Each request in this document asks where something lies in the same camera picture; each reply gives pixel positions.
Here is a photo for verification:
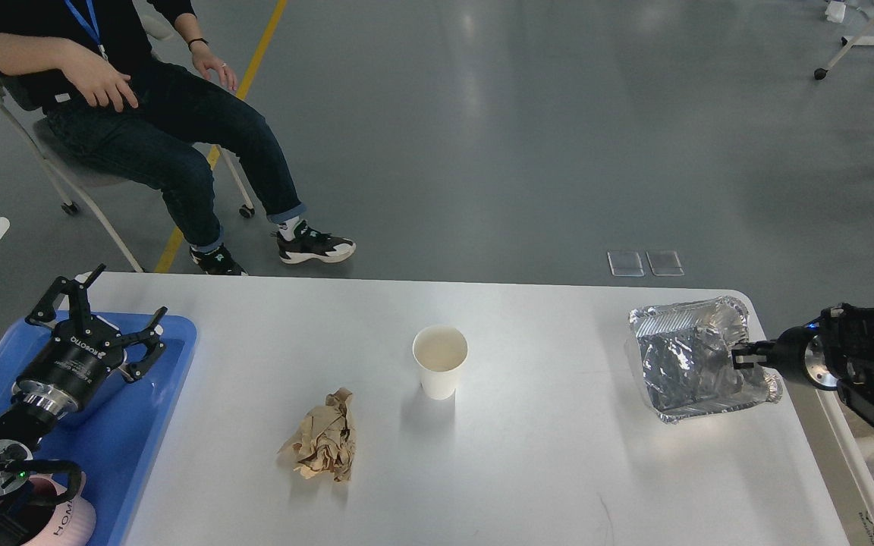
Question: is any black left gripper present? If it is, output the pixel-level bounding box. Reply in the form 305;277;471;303
14;264;169;416

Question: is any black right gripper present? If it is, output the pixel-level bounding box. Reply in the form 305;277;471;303
731;325;839;391

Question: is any aluminium foil tray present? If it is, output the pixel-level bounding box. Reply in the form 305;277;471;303
627;295;783;425

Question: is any pink ribbed mug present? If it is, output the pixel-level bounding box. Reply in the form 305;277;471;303
18;471;96;545

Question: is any white paper cup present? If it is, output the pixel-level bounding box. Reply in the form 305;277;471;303
411;325;469;400

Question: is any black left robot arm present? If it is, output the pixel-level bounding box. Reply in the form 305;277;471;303
0;264;168;545

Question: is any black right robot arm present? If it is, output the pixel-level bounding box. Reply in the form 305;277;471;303
731;303;874;428

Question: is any blue plastic tray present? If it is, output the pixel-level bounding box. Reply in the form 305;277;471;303
0;315;197;545

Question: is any clear floor plate right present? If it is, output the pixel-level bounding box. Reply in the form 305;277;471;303
646;251;684;277

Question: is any clear floor plate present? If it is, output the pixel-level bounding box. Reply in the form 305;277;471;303
646;251;684;277
607;251;646;278

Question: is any white plastic bin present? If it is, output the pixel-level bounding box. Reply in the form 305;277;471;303
786;380;874;545

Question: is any clear floor plate left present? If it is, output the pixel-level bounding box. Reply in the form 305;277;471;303
607;251;646;278

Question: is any grey wheeled chair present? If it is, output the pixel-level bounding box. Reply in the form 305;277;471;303
0;11;256;274

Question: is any seated person in jeans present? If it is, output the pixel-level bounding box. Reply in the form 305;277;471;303
0;1;355;276

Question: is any crumpled brown paper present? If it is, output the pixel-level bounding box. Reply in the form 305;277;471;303
278;388;357;483

